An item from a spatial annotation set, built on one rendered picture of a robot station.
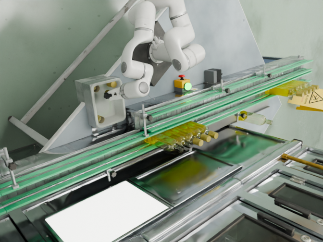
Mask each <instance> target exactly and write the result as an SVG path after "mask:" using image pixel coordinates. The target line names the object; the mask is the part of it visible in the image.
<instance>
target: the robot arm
mask: <svg viewBox="0 0 323 242"><path fill-rule="evenodd" d="M165 7H169V18H170V20H171V23H172V25H173V28H172V29H170V30H168V31H167V32H166V33H165V34H164V37H163V40H160V39H158V38H157V37H156V36H154V25H155V15H156V12H157V11H159V10H161V9H164V8H165ZM128 19H129V21H130V23H131V24H133V25H134V26H135V28H134V37H133V38H132V39H131V40H130V41H129V42H128V43H127V44H126V46H125V48H124V50H123V53H122V59H121V72H122V74H123V76H125V77H128V78H133V79H136V80H135V81H131V82H128V83H124V84H122V85H121V87H119V88H116V89H113V90H110V91H108V92H106V93H104V98H106V99H109V100H110V101H113V100H118V99H122V98H124V99H134V98H139V97H145V96H146V95H148V93H149V90H150V87H149V85H150V82H151V79H152V76H153V67H152V65H150V64H147V63H143V62H139V61H135V60H132V55H133V51H134V49H135V47H136V46H137V45H139V44H144V43H149V42H152V44H151V46H150V48H149V55H150V58H151V60H152V61H153V62H155V63H161V62H163V61H167V62H171V63H172V65H173V67H174V68H175V69H176V70H177V71H178V72H180V73H183V72H185V71H187V70H189V69H191V68H192V67H194V66H196V65H198V64H199V63H201V62H202V61H203V60H204V58H205V54H206V53H205V49H204V48H203V47H202V46H201V45H199V44H189V43H190V42H191V41H193V40H194V38H195V32H194V29H193V27H192V24H191V21H190V18H189V16H188V14H187V11H186V7H185V3H184V0H140V1H139V2H138V3H137V4H135V5H134V6H133V7H131V8H130V10H129V12H128ZM153 39H154V40H155V41H153Z"/></svg>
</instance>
